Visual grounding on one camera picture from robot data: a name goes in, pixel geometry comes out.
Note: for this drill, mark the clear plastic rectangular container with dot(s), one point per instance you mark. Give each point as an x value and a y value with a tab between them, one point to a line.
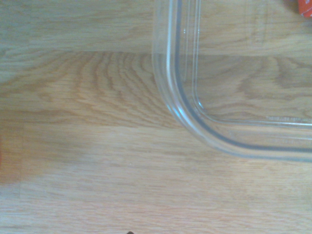
243	146

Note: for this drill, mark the red and white packet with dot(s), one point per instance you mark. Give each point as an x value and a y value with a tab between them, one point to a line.
304	7

